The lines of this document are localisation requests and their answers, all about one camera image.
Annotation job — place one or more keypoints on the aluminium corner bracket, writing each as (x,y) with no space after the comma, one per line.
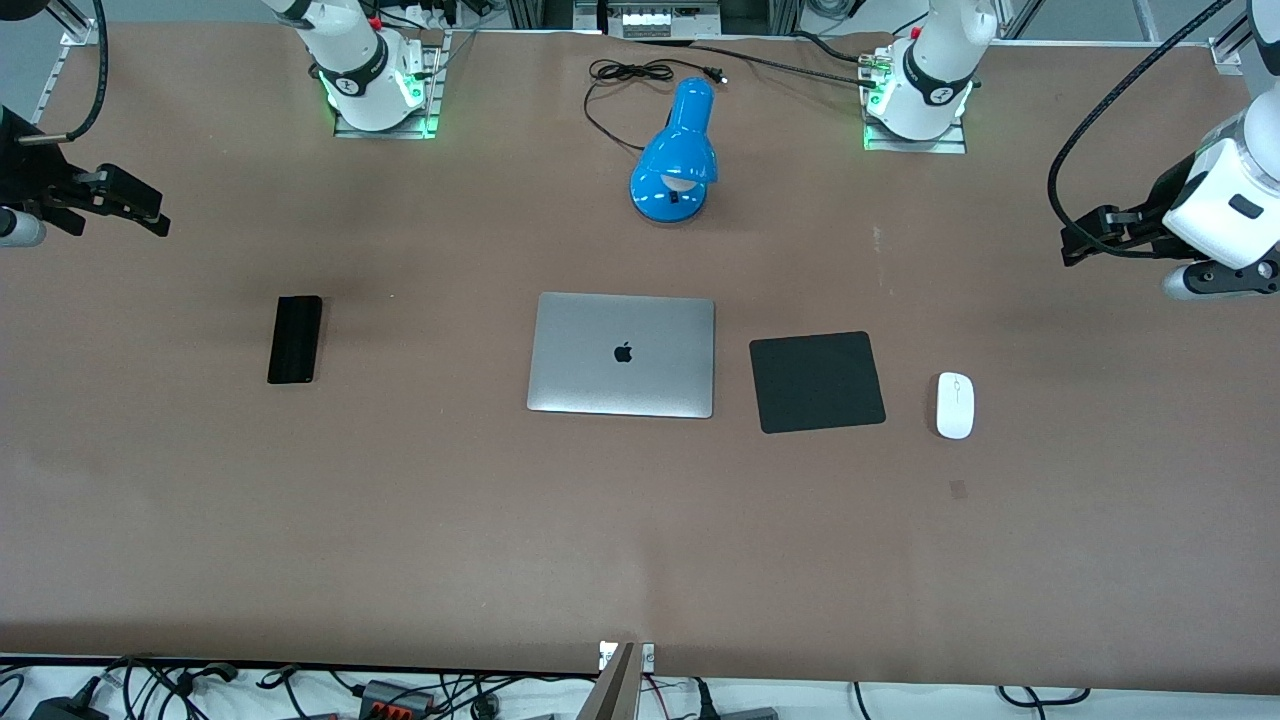
(1228,55)

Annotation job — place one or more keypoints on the metal table edge bracket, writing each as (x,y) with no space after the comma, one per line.
(622,680)

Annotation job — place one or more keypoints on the black smartphone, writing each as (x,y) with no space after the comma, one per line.
(295,340)

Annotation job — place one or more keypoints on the white computer mouse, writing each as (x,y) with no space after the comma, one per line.
(955,405)

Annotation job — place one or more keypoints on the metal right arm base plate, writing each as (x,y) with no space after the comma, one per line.
(432,100)

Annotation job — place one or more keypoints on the black power adapter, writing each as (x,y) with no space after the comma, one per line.
(65,708)

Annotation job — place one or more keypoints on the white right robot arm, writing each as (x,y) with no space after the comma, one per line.
(350,50)

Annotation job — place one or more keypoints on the silver laptop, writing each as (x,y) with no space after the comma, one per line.
(620,380)

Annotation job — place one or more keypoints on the grey box with red connectors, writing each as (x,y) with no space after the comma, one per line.
(395,697)

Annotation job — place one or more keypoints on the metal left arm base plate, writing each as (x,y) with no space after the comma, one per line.
(950,145)

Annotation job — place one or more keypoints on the blue desk lamp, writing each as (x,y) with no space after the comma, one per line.
(680,150)

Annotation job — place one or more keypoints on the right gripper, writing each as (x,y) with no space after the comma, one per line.
(28,176)

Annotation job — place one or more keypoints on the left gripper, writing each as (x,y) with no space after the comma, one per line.
(1168,199)

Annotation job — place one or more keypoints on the black mouse pad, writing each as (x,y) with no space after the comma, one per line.
(817,383)

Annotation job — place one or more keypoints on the white power strip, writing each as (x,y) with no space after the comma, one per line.
(655,20)

